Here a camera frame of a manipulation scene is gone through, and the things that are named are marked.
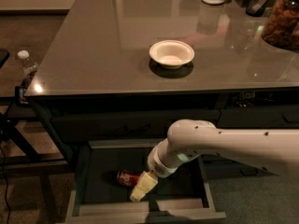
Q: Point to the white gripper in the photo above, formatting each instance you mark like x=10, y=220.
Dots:
x=156, y=164

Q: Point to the red coke can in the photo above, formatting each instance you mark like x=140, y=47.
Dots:
x=127, y=178

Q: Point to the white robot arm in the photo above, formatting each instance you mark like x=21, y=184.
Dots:
x=275, y=151

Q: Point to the open middle drawer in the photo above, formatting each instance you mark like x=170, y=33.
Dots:
x=97, y=197

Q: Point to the right bottom drawer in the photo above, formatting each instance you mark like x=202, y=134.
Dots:
x=231, y=169

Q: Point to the closed top drawer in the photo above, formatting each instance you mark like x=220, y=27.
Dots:
x=124, y=125

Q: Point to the right top drawer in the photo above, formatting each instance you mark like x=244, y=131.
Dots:
x=260, y=117

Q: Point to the dark cabinet with drawers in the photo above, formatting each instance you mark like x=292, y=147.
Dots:
x=48, y=106

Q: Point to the white bowl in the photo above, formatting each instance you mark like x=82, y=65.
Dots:
x=171, y=54

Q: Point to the clear water bottle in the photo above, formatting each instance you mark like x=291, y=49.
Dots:
x=29, y=67

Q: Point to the clear snack jar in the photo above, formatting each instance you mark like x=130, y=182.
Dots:
x=282, y=27

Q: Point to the black side table frame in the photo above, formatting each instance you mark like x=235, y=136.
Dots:
x=19, y=109

